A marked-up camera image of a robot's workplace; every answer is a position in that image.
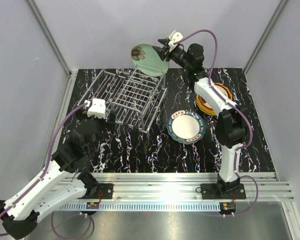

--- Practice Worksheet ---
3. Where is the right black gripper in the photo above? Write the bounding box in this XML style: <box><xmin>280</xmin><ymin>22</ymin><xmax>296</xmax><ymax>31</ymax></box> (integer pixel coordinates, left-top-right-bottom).
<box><xmin>151</xmin><ymin>39</ymin><xmax>191</xmax><ymax>72</ymax></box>

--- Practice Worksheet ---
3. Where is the green floral plate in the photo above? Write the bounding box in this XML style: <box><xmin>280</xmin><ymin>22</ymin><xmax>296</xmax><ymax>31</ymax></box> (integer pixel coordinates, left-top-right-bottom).
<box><xmin>130</xmin><ymin>43</ymin><xmax>169</xmax><ymax>77</ymax></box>

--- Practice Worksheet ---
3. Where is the white plate blue patterned rim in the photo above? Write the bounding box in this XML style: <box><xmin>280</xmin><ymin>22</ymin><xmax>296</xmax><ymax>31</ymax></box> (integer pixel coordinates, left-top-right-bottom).
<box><xmin>166</xmin><ymin>110</ymin><xmax>207</xmax><ymax>145</ymax></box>

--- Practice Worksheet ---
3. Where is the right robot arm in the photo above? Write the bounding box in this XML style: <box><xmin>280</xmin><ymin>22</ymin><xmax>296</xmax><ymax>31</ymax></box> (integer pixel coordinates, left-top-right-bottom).
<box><xmin>153</xmin><ymin>38</ymin><xmax>252</xmax><ymax>199</ymax></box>

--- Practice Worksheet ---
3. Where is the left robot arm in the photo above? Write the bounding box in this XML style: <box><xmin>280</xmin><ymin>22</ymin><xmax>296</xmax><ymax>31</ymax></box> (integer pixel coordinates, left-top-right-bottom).
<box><xmin>0</xmin><ymin>110</ymin><xmax>114</xmax><ymax>240</ymax></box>

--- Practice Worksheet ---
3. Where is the stack of orange red plates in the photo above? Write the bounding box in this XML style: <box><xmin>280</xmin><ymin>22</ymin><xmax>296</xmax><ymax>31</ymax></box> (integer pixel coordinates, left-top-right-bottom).
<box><xmin>196</xmin><ymin>83</ymin><xmax>233</xmax><ymax>116</ymax></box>

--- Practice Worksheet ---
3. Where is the cream plate with black flower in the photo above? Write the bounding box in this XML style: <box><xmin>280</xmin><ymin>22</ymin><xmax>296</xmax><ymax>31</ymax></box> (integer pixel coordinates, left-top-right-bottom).
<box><xmin>215</xmin><ymin>84</ymin><xmax>229</xmax><ymax>98</ymax></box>

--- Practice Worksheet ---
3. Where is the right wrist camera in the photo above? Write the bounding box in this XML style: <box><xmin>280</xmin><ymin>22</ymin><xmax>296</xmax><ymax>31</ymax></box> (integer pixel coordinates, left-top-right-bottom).
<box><xmin>167</xmin><ymin>30</ymin><xmax>184</xmax><ymax>52</ymax></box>

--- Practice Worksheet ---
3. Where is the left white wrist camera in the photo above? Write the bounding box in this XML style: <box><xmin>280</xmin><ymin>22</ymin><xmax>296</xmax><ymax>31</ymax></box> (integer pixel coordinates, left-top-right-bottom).
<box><xmin>84</xmin><ymin>98</ymin><xmax>106</xmax><ymax>119</ymax></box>

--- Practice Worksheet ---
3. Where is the left aluminium frame post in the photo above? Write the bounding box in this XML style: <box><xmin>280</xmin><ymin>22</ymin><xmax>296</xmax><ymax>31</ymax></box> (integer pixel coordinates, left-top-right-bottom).
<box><xmin>24</xmin><ymin>0</ymin><xmax>78</xmax><ymax>80</ymax></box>

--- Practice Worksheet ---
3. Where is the aluminium frame post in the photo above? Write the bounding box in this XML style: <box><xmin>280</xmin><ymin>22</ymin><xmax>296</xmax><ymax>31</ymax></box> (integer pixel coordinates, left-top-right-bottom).
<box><xmin>24</xmin><ymin>0</ymin><xmax>78</xmax><ymax>80</ymax></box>
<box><xmin>242</xmin><ymin>0</ymin><xmax>291</xmax><ymax>75</ymax></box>

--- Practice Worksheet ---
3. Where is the grey wire dish rack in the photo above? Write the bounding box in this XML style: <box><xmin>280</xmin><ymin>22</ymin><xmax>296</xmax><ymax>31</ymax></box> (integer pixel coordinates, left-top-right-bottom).
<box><xmin>78</xmin><ymin>68</ymin><xmax>167</xmax><ymax>134</ymax></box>

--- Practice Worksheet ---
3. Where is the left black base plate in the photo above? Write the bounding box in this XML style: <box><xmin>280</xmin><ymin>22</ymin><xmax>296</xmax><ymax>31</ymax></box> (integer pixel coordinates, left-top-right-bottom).
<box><xmin>90</xmin><ymin>183</ymin><xmax>114</xmax><ymax>200</ymax></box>

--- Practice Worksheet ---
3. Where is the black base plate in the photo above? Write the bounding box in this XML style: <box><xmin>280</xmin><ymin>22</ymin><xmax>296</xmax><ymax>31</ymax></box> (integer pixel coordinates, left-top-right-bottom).
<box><xmin>90</xmin><ymin>183</ymin><xmax>114</xmax><ymax>200</ymax></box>
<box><xmin>199</xmin><ymin>183</ymin><xmax>247</xmax><ymax>200</ymax></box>

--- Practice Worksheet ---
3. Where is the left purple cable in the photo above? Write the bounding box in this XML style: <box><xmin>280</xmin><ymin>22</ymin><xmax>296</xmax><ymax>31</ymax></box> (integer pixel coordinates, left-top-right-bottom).
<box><xmin>0</xmin><ymin>103</ymin><xmax>93</xmax><ymax>238</ymax></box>

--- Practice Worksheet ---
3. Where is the purple cable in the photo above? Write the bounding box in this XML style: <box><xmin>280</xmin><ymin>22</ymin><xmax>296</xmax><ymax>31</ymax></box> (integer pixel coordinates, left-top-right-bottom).
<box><xmin>176</xmin><ymin>29</ymin><xmax>260</xmax><ymax>216</ymax></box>
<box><xmin>0</xmin><ymin>103</ymin><xmax>93</xmax><ymax>238</ymax></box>

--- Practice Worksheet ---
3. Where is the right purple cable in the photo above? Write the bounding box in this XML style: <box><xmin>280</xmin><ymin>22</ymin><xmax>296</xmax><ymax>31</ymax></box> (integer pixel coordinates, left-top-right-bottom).
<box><xmin>176</xmin><ymin>29</ymin><xmax>260</xmax><ymax>216</ymax></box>

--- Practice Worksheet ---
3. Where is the white slotted cable duct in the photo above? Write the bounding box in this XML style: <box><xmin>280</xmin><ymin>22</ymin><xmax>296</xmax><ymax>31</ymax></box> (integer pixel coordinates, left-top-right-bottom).
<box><xmin>58</xmin><ymin>201</ymin><xmax>221</xmax><ymax>212</ymax></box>

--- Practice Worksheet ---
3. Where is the right aluminium frame post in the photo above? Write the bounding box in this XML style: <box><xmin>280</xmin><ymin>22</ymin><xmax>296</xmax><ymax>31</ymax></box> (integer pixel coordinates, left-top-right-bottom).
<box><xmin>242</xmin><ymin>0</ymin><xmax>291</xmax><ymax>75</ymax></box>

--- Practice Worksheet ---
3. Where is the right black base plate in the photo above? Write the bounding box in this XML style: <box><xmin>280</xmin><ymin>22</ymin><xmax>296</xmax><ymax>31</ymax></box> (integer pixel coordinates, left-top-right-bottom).
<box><xmin>199</xmin><ymin>183</ymin><xmax>247</xmax><ymax>200</ymax></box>

